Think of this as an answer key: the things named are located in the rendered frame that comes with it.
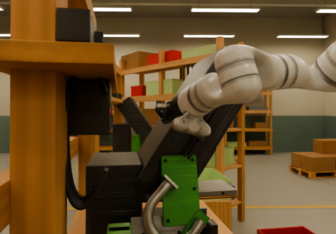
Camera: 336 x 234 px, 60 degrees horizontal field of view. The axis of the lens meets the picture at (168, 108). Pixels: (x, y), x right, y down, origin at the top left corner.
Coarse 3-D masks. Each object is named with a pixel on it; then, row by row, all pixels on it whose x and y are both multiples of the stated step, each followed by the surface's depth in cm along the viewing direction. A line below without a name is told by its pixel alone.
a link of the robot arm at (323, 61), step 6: (330, 48) 65; (324, 54) 66; (330, 54) 64; (318, 60) 68; (324, 60) 66; (330, 60) 64; (318, 66) 67; (324, 66) 66; (330, 66) 64; (324, 72) 66; (330, 72) 65; (330, 78) 65
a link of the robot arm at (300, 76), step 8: (280, 56) 55; (288, 56) 56; (296, 56) 57; (288, 64) 54; (296, 64) 55; (304, 64) 57; (312, 64) 70; (288, 72) 54; (296, 72) 55; (304, 72) 57; (312, 72) 66; (320, 72) 67; (288, 80) 55; (296, 80) 56; (304, 80) 58; (312, 80) 63; (320, 80) 66; (328, 80) 66; (280, 88) 56; (304, 88) 62; (312, 88) 64; (320, 88) 66; (328, 88) 67
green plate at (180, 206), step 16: (160, 160) 92; (176, 160) 92; (192, 160) 93; (176, 176) 91; (192, 176) 92; (176, 192) 90; (192, 192) 90; (176, 208) 88; (192, 208) 89; (176, 224) 87
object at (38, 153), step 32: (32, 0) 60; (64, 0) 70; (32, 32) 60; (32, 96) 60; (64, 96) 70; (32, 128) 60; (64, 128) 70; (32, 160) 60; (64, 160) 70; (32, 192) 60; (64, 192) 70; (32, 224) 59; (64, 224) 71
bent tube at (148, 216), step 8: (160, 184) 87; (168, 184) 86; (160, 192) 85; (152, 200) 84; (144, 208) 84; (152, 208) 84; (144, 216) 83; (152, 216) 84; (144, 224) 83; (152, 224) 83; (152, 232) 82
